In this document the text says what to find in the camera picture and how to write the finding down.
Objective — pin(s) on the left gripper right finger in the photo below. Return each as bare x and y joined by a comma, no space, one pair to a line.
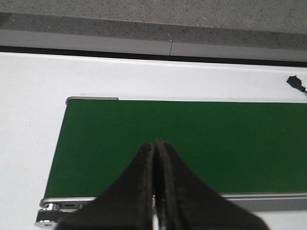
185,202

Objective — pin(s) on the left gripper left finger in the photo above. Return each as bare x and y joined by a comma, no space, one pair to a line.
126,205

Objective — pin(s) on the green conveyor belt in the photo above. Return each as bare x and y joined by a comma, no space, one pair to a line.
233,147

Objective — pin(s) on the black drive timing belt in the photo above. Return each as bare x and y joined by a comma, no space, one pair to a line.
47,218

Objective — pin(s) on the far metal belt guard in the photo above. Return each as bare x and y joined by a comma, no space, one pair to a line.
89,98

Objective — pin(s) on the grey speckled stone countertop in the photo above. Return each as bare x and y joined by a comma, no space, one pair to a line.
281,17

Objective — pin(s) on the metal drive end bracket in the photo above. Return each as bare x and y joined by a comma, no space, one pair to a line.
67,203

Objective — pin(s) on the aluminium conveyor side rail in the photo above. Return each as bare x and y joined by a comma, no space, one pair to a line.
255,202

